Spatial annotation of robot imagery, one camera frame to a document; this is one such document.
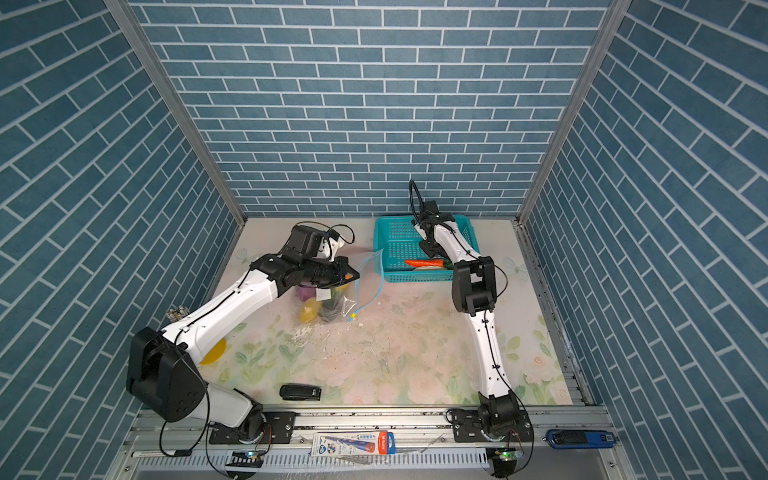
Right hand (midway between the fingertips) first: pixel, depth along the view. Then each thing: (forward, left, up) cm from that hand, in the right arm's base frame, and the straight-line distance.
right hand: (437, 242), depth 110 cm
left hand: (-29, +22, +18) cm, 41 cm away
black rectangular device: (-55, +35, +1) cm, 65 cm away
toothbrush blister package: (-64, +17, -1) cm, 67 cm away
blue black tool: (-59, -34, -4) cm, 68 cm away
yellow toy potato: (-33, +39, +3) cm, 51 cm away
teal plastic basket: (+1, +15, 0) cm, 15 cm away
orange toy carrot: (-12, +6, +2) cm, 13 cm away
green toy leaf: (-10, -4, 0) cm, 11 cm away
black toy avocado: (-35, +31, +8) cm, 47 cm away
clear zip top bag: (-38, +44, -3) cm, 59 cm away
